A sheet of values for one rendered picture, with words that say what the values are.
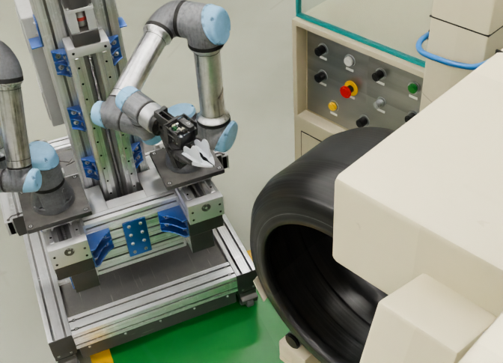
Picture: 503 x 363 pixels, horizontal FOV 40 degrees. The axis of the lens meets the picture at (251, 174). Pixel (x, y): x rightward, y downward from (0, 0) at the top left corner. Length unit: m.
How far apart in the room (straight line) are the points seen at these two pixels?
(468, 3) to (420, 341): 0.81
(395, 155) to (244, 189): 2.66
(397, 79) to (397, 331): 1.45
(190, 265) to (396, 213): 2.14
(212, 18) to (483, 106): 1.29
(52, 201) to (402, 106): 1.20
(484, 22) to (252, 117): 2.71
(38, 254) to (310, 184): 1.90
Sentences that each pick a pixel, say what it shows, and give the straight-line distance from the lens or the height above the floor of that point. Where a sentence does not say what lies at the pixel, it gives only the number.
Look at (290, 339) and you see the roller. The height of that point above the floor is 0.91.
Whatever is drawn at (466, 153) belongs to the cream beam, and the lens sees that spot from 0.88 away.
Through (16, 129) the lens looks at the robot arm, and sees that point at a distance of 2.21.
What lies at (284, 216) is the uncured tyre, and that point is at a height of 1.35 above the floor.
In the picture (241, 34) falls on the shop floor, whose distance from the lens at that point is 4.80.
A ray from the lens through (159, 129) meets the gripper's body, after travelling 1.86.
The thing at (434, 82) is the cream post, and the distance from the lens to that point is 1.51.
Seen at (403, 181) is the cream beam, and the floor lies 1.78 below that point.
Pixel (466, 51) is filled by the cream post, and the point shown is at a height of 1.61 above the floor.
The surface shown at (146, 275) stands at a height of 0.21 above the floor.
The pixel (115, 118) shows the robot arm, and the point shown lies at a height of 1.18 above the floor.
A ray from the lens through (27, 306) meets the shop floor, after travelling 3.20.
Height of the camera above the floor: 2.32
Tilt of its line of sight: 40 degrees down
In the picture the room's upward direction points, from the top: 4 degrees counter-clockwise
